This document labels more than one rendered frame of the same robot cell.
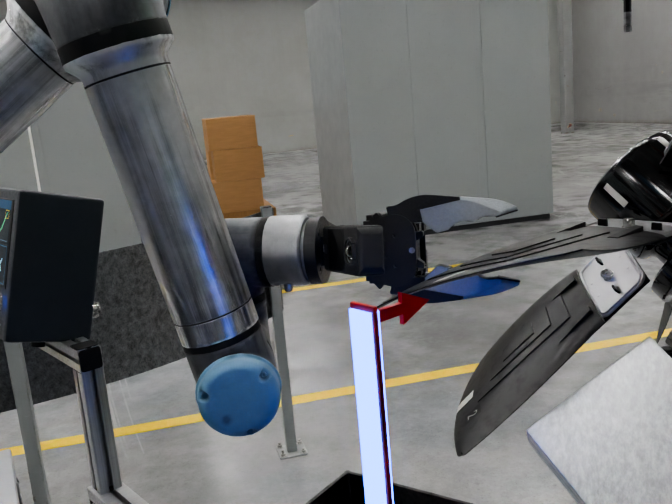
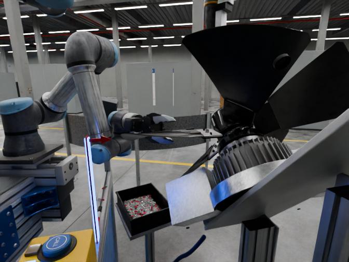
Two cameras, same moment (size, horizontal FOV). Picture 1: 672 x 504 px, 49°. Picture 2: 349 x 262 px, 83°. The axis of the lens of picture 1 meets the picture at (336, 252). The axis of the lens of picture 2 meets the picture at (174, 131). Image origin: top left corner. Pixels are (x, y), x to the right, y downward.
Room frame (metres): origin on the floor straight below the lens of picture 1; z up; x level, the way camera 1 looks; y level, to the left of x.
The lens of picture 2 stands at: (0.13, -0.44, 1.33)
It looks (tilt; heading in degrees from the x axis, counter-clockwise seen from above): 13 degrees down; 25
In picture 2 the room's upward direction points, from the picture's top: straight up
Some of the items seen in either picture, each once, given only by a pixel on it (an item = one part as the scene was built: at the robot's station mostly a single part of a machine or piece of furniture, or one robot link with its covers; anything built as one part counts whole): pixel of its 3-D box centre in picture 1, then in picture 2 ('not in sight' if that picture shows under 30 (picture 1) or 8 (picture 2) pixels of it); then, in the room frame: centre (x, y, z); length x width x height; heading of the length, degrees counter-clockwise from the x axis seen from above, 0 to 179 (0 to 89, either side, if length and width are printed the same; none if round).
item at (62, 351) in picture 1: (57, 340); not in sight; (0.97, 0.39, 1.04); 0.24 x 0.03 x 0.03; 39
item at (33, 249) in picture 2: not in sight; (33, 249); (0.27, -0.14, 1.08); 0.02 x 0.02 x 0.01; 39
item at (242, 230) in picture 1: (225, 256); (121, 120); (0.79, 0.12, 1.17); 0.11 x 0.08 x 0.09; 76
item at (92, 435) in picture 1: (96, 417); (106, 154); (0.89, 0.33, 0.96); 0.03 x 0.03 x 0.20; 39
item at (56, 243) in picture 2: not in sight; (57, 245); (0.29, -0.16, 1.08); 0.04 x 0.04 x 0.02
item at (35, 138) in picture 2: not in sight; (23, 140); (0.60, 0.52, 1.09); 0.15 x 0.15 x 0.10
